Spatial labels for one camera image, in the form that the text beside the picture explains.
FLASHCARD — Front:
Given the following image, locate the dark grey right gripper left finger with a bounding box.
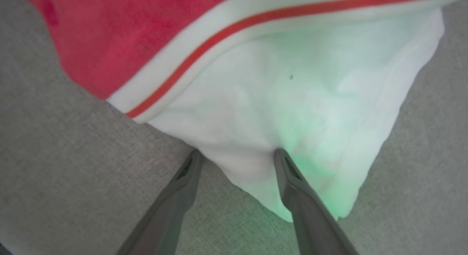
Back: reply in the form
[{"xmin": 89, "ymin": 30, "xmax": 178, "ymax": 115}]
[{"xmin": 116, "ymin": 149, "xmax": 204, "ymax": 255}]

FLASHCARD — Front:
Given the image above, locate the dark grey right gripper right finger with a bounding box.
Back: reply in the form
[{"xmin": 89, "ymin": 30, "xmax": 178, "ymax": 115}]
[{"xmin": 273, "ymin": 148, "xmax": 361, "ymax": 255}]

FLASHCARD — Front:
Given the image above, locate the red and white garment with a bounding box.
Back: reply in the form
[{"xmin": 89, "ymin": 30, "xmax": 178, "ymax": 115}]
[{"xmin": 18, "ymin": 0, "xmax": 468, "ymax": 223}]

